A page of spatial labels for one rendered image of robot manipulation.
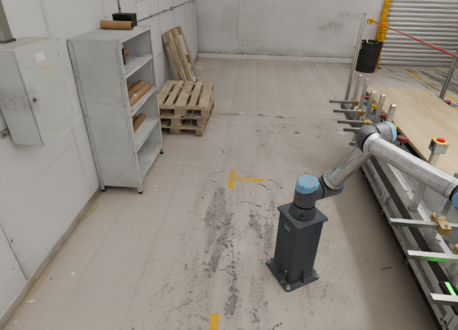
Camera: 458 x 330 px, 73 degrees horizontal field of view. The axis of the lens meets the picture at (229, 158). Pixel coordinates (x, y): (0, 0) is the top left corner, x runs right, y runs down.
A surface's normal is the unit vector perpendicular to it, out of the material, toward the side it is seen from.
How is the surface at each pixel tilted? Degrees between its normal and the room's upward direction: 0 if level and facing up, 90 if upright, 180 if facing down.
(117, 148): 90
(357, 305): 0
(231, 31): 90
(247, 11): 90
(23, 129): 90
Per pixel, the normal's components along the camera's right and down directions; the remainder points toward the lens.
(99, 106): -0.07, 0.51
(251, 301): 0.02, -0.86
